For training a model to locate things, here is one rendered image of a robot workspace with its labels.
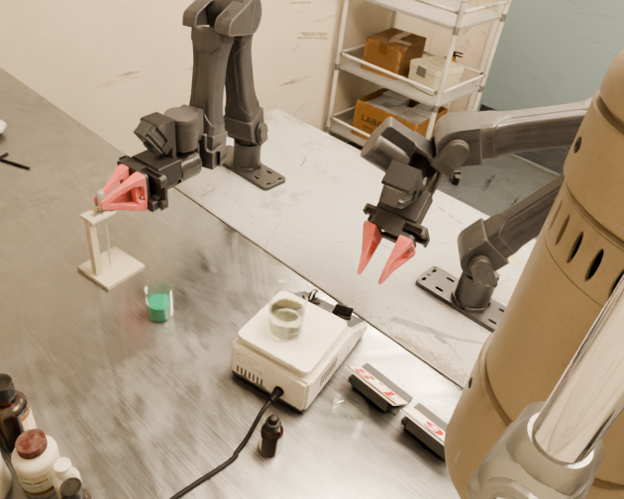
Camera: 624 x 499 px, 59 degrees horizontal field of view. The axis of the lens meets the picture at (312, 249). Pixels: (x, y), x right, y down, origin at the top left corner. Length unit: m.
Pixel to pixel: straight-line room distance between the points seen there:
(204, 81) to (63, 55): 1.16
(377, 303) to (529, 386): 0.75
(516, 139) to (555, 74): 2.76
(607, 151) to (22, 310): 0.90
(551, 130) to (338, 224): 0.49
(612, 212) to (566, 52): 3.38
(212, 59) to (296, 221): 0.36
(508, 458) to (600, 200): 0.09
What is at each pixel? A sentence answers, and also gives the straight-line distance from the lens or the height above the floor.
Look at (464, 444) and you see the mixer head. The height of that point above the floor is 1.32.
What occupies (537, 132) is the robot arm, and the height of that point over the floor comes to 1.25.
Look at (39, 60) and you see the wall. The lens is 2.12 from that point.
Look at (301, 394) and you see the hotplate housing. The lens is 0.78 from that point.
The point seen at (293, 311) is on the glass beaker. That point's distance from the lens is 0.73.
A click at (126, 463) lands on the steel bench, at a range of 0.78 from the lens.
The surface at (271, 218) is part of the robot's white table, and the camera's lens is 1.16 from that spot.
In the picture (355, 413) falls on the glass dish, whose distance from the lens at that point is 0.83.
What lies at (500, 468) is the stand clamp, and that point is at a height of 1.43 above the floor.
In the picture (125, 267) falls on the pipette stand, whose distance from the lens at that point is 1.02.
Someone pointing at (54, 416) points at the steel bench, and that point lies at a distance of 0.84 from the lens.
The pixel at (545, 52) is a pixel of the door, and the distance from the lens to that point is 3.61.
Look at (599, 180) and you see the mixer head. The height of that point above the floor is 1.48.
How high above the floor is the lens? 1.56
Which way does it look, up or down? 38 degrees down
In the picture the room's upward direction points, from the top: 8 degrees clockwise
